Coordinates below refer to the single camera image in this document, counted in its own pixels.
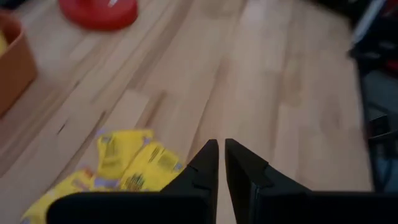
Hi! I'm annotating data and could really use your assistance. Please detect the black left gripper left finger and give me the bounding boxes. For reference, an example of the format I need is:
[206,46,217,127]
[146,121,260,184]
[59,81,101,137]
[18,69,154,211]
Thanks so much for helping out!
[160,139,220,224]

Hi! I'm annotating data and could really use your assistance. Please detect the orange plastic bin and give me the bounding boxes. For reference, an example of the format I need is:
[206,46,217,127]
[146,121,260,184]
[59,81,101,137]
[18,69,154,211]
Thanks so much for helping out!
[0,11,39,118]

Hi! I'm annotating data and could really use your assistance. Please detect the red desk lamp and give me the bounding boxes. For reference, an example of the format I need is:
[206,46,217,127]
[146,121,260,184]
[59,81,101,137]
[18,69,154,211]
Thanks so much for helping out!
[58,0,139,31]

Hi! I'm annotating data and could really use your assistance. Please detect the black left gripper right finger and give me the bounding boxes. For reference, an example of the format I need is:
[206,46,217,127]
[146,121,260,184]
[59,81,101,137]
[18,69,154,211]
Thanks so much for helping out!
[224,138,311,224]

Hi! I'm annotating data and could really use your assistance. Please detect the silver aluminium post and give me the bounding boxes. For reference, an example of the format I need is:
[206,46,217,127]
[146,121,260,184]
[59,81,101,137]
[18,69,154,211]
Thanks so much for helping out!
[352,0,387,44]

